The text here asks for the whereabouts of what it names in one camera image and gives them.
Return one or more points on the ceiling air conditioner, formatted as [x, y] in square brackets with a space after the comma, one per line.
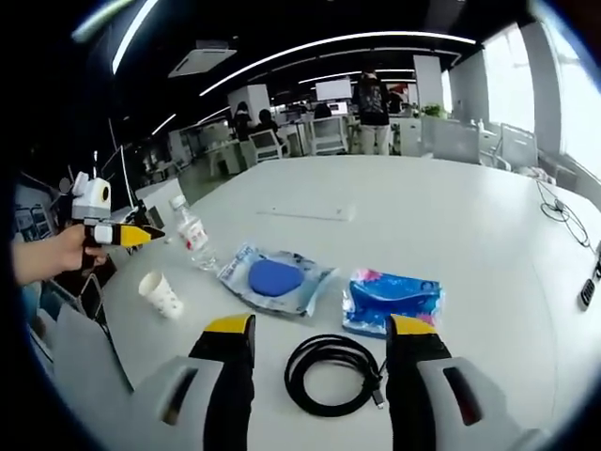
[202, 58]

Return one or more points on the wet wipes pack blue lid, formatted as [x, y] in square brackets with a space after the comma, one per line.
[274, 277]

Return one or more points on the person's left hand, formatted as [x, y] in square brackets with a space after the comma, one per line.
[66, 249]

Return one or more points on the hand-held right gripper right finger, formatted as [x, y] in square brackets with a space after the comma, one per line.
[413, 385]

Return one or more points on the white table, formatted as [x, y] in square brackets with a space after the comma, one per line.
[422, 225]

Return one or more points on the green potted plant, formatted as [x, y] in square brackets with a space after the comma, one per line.
[434, 111]

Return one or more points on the white display screen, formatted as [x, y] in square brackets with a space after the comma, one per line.
[333, 89]

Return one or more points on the white power strip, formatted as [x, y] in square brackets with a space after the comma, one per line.
[345, 213]

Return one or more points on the white paper cup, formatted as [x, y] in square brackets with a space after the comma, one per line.
[164, 296]

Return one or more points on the small black device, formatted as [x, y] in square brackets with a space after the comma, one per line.
[597, 268]

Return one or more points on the blue tissue pack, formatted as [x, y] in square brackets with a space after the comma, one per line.
[389, 291]

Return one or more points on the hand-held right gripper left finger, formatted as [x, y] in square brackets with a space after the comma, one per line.
[225, 385]

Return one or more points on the clear plastic bottle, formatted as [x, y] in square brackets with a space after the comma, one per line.
[192, 235]

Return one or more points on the white mesh office chair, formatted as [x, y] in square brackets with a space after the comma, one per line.
[451, 138]
[519, 143]
[329, 136]
[267, 146]

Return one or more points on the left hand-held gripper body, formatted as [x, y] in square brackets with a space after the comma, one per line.
[91, 202]

